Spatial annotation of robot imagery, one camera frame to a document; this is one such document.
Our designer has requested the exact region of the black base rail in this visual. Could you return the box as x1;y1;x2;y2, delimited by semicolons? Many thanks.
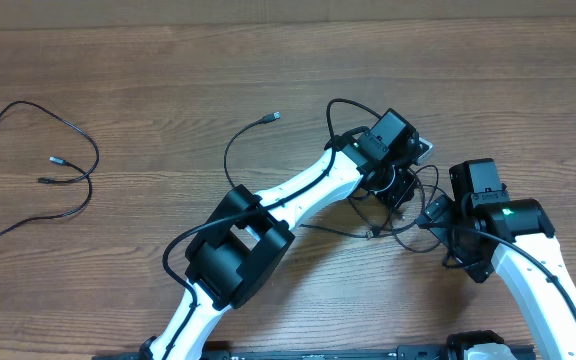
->
92;343;537;360

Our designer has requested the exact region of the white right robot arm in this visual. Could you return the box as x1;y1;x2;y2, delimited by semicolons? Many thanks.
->
416;158;576;359

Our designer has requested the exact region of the black cable grey USB plug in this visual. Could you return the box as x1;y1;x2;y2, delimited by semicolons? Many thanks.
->
222;111;379;240

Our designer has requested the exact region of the black cable with white tag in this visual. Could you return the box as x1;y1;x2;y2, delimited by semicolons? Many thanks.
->
345;163;444;254

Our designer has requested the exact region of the thick black cable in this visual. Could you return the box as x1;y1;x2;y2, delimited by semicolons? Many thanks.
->
0;99;101;245

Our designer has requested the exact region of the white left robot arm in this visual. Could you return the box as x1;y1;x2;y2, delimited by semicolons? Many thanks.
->
139;110;433;359

